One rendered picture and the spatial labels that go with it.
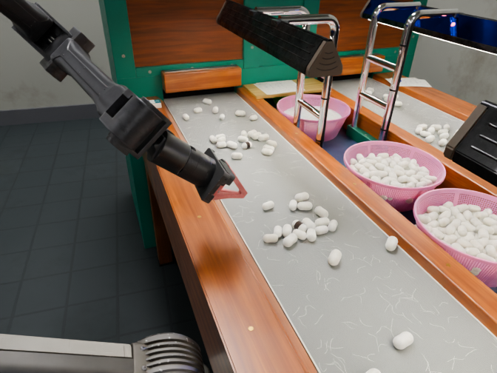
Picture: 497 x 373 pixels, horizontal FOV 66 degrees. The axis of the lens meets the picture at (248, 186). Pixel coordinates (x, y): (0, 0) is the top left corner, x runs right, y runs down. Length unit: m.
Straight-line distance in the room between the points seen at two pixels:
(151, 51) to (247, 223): 0.86
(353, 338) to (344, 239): 0.24
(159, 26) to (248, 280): 1.05
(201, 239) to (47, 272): 1.27
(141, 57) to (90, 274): 0.98
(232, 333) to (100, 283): 1.26
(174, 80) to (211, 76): 0.14
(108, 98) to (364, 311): 0.55
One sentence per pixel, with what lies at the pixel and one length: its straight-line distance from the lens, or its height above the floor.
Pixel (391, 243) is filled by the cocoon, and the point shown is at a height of 0.76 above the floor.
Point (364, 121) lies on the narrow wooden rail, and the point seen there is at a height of 0.74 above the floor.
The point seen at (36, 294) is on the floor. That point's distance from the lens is 1.89.
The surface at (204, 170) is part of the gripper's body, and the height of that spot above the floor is 0.94.
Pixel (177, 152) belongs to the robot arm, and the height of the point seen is 0.98.
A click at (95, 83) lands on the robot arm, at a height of 1.06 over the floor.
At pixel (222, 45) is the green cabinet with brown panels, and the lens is 1.56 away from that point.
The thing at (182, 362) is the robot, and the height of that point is 0.78.
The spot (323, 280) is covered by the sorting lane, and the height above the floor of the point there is 0.74.
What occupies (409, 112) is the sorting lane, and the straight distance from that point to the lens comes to 1.59.
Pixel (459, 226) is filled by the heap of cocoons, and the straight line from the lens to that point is 0.98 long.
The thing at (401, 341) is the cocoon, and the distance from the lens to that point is 0.67.
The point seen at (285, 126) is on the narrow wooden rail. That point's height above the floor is 0.77.
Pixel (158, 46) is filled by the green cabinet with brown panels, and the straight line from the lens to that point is 1.51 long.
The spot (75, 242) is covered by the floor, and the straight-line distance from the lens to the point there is 2.08.
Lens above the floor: 1.27
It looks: 33 degrees down
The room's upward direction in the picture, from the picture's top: 2 degrees clockwise
